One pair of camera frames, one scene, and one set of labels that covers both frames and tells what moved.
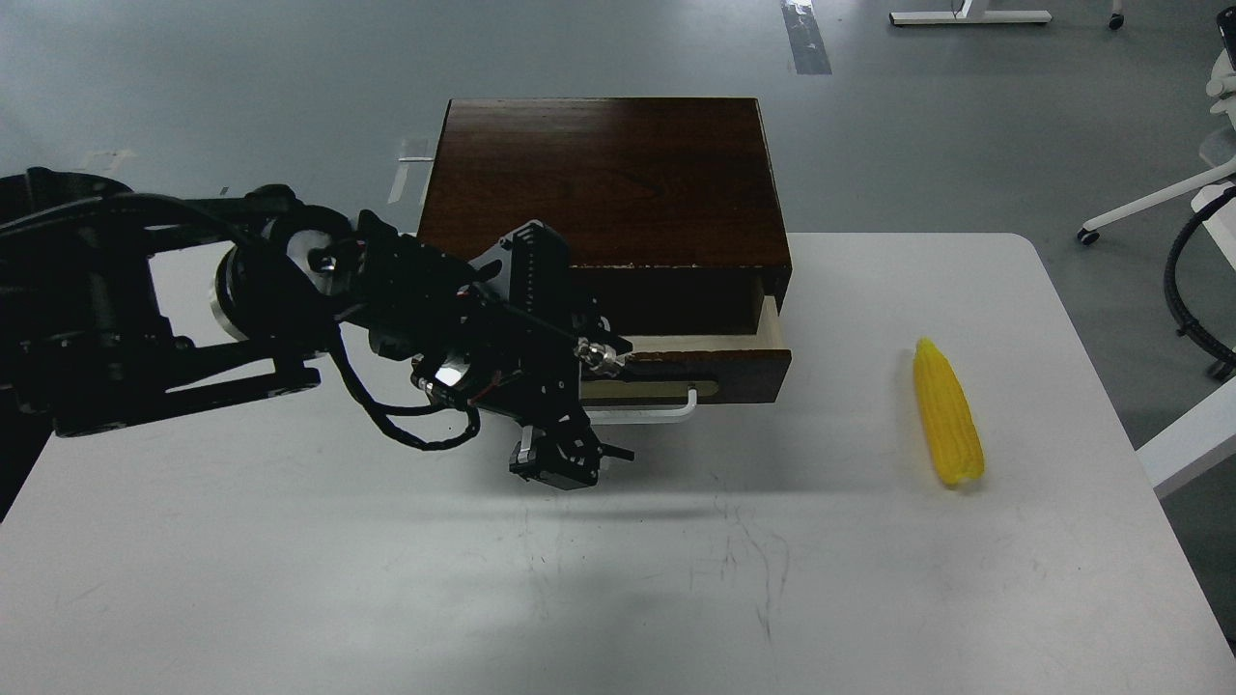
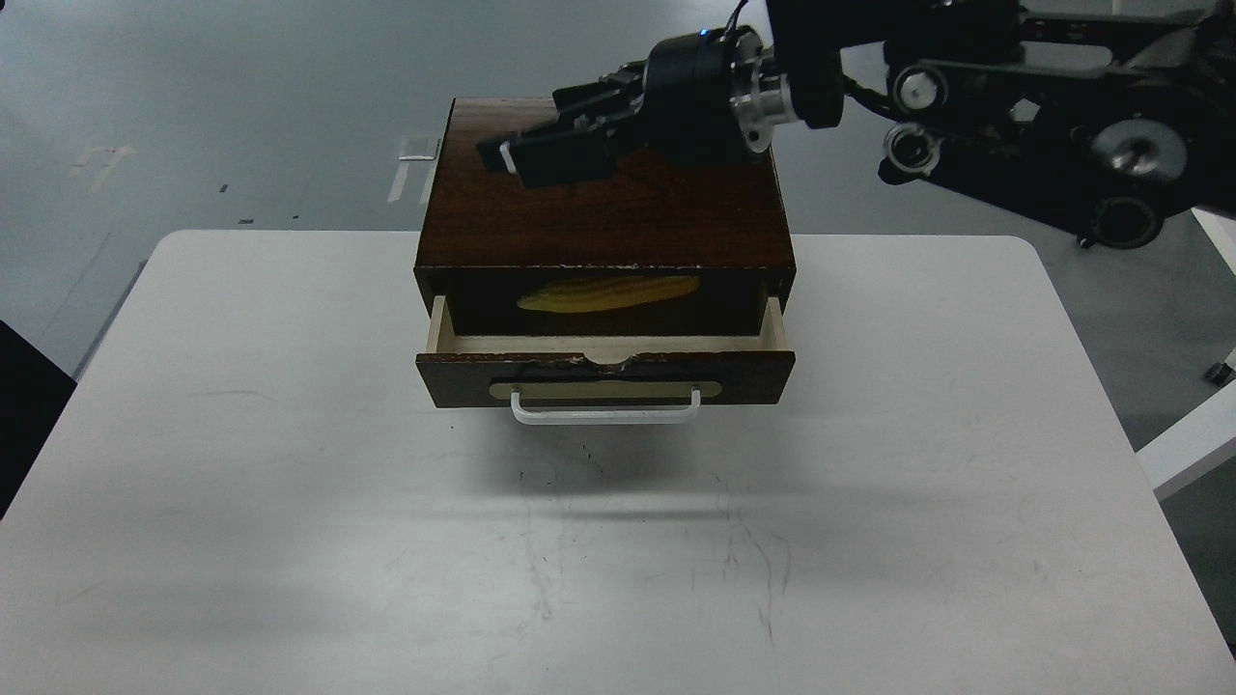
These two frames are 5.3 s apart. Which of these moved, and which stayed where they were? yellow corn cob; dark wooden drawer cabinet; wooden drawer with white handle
Moved: yellow corn cob
Stayed: dark wooden drawer cabinet; wooden drawer with white handle
